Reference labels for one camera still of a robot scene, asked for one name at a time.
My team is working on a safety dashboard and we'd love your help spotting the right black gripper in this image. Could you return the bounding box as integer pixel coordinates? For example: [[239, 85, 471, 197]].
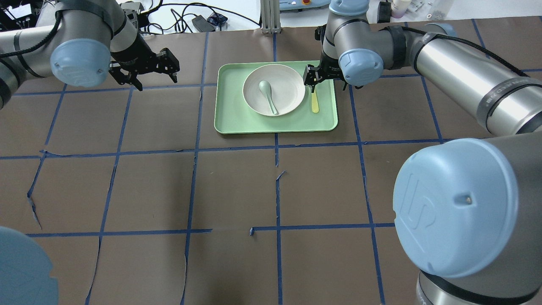
[[303, 51, 350, 93]]

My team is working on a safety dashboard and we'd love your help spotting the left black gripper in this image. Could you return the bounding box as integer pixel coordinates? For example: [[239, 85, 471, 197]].
[[108, 38, 180, 91]]

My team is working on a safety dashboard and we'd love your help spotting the yellow plastic fork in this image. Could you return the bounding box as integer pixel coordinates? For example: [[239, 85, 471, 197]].
[[310, 88, 320, 114]]

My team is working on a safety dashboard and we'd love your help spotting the white round plate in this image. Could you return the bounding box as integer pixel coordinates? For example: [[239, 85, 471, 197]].
[[242, 64, 306, 116]]

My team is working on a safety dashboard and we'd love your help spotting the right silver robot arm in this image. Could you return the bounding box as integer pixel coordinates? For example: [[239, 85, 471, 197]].
[[350, 73, 541, 305]]

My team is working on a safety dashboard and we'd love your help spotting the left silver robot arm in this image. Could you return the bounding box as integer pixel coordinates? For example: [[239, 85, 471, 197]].
[[0, 0, 180, 305]]

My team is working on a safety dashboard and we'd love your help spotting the pale green plastic spoon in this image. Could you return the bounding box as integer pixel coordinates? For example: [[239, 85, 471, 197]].
[[259, 80, 279, 115]]

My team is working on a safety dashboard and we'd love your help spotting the black power adapter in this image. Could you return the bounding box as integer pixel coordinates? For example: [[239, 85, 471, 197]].
[[191, 15, 216, 33]]

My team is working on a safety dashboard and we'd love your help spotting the aluminium frame post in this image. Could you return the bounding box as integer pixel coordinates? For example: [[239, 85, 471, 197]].
[[260, 0, 282, 33]]

